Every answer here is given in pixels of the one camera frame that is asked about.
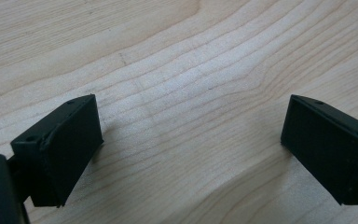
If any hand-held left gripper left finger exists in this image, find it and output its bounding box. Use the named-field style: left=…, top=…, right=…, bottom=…
left=9, top=93, right=104, bottom=208

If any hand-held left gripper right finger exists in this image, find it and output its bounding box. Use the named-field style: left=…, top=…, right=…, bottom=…
left=280, top=94, right=358, bottom=206

